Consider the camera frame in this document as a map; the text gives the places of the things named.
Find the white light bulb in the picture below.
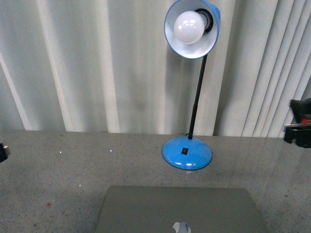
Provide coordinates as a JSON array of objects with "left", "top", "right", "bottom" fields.
[{"left": 173, "top": 11, "right": 205, "bottom": 44}]

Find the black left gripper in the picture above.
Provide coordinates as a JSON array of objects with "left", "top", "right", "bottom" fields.
[{"left": 0, "top": 143, "right": 10, "bottom": 163}]

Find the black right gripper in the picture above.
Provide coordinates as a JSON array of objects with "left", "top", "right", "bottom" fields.
[{"left": 284, "top": 98, "right": 311, "bottom": 148}]

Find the blue desk lamp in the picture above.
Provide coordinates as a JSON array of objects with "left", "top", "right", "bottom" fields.
[{"left": 162, "top": 0, "right": 222, "bottom": 170}]

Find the silver laptop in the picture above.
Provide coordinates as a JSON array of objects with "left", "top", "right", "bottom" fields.
[{"left": 95, "top": 186, "right": 269, "bottom": 233}]

